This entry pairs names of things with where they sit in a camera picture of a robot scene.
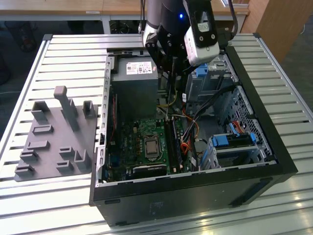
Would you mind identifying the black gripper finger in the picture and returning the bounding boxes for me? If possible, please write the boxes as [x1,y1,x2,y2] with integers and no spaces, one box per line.
[175,45,195,77]
[145,25,172,74]

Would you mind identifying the blue RAM stick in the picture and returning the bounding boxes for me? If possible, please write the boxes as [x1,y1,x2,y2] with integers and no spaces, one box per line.
[172,119,183,170]

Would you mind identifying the black RAM slot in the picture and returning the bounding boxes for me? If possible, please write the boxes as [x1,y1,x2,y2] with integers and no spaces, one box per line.
[163,120,172,175]
[169,120,177,175]

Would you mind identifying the RAM slot white latches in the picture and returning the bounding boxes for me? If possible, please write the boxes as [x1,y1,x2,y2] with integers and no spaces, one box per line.
[166,120,174,175]

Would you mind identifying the blue drive latch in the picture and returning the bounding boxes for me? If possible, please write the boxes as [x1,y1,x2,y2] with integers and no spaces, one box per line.
[195,63,209,78]

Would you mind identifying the grey metal drive cage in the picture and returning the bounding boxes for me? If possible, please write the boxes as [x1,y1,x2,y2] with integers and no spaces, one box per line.
[189,55,240,105]

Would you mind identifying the grey power supply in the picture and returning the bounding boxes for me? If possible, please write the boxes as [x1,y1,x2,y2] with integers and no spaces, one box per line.
[111,57,159,120]

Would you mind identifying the hard disk in blue carrier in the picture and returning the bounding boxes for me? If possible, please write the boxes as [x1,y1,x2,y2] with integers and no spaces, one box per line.
[207,132,268,169]

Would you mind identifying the silver CPU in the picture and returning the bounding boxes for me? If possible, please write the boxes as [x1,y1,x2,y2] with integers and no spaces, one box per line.
[146,141,159,153]

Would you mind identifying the green motherboard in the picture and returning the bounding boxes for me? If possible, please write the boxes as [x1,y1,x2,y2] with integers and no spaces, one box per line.
[106,117,189,183]

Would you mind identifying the wooden desk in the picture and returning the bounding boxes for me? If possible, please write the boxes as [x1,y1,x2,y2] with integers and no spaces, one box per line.
[0,0,250,34]

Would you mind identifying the wooden cabinet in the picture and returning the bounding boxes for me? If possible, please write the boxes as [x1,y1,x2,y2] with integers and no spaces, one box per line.
[241,0,313,63]

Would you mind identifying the black graphics card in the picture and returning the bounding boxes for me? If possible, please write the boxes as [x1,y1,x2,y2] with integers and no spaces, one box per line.
[132,164,168,179]

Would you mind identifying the grey parts rack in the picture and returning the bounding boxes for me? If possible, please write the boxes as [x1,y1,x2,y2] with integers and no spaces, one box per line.
[14,85,99,182]

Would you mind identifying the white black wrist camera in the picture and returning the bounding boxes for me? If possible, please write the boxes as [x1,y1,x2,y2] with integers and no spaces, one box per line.
[183,0,221,67]

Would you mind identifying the yellow black power cable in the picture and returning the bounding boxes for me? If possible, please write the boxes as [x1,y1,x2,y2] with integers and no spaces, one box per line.
[156,94,181,110]

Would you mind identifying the flat black data cable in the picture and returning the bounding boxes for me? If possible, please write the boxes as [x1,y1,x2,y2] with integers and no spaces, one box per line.
[182,85,235,142]

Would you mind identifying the black camera cable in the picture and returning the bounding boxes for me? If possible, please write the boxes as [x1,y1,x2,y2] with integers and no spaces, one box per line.
[216,0,240,48]

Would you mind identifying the orange red yellow wires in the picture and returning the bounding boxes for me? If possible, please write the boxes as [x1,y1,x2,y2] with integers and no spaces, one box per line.
[180,115,201,156]

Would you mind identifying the orange red disk wires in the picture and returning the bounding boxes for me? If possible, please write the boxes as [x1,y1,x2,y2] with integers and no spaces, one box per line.
[229,120,249,135]

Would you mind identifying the red black twisted wire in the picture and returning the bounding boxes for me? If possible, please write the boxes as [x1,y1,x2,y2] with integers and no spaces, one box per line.
[109,95,117,144]

